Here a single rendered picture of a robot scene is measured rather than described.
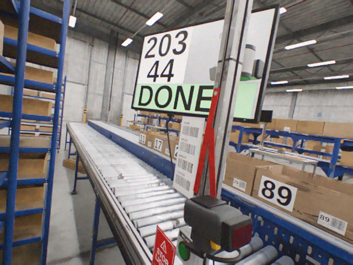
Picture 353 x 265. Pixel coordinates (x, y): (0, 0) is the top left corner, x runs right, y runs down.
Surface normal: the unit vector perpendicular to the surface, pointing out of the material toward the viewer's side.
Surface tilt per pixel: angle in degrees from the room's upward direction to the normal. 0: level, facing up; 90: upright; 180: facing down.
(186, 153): 90
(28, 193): 90
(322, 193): 90
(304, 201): 91
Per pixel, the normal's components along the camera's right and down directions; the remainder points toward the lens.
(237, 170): -0.81, -0.07
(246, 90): -0.56, -0.09
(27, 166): 0.54, 0.15
